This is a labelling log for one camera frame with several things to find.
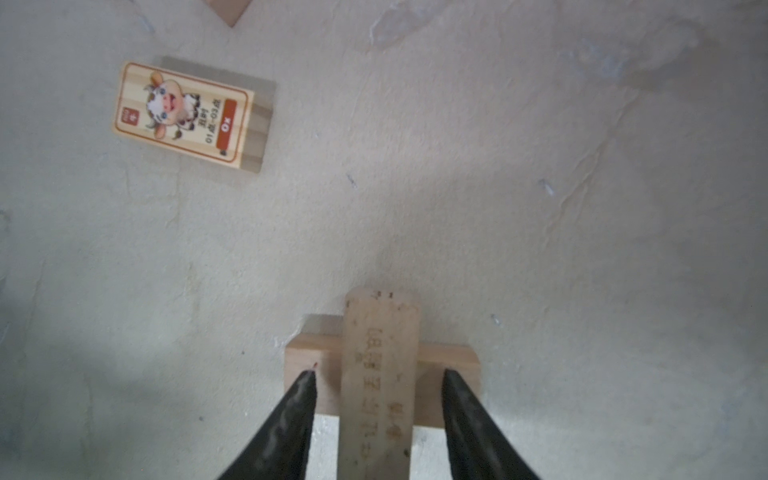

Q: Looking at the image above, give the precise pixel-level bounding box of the wood block numbered 31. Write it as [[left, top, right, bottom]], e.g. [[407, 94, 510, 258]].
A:
[[337, 287, 421, 479]]

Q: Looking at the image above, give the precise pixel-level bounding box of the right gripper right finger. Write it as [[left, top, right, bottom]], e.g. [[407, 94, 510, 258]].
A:
[[441, 369, 539, 480]]

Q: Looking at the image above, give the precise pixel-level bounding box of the plain wood block left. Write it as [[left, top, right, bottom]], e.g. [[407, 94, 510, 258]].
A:
[[205, 0, 252, 27]]

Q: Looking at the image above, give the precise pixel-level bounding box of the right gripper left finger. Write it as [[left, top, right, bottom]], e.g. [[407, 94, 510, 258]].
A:
[[219, 370, 317, 480]]

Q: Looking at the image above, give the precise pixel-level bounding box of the cow picture wood block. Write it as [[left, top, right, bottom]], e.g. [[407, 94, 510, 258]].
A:
[[112, 56, 277, 173]]

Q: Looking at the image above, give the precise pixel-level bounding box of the wood block numbered 72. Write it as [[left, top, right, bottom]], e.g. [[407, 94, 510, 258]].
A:
[[284, 314, 482, 428]]

